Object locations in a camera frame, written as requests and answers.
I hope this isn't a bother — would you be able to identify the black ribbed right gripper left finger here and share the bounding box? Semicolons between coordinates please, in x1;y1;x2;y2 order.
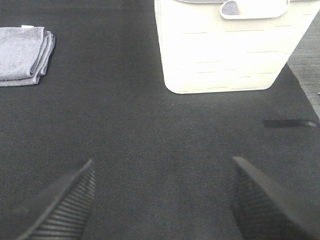
16;159;96;240

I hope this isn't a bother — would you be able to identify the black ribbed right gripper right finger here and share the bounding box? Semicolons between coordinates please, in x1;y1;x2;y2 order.
229;156;320;240

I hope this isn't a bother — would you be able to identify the grey towel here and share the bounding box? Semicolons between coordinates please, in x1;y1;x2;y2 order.
0;25;56;87
221;0;239;16

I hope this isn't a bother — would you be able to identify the black tape strip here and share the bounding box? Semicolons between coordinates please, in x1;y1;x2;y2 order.
262;119;320;128

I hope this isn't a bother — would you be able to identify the black fabric table mat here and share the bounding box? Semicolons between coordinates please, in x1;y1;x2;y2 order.
0;0;320;240

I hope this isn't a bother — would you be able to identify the white plastic basket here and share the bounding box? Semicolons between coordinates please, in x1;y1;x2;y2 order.
154;0;320;94

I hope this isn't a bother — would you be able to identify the grey towel inside white basket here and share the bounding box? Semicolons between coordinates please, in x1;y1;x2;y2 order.
221;0;239;16

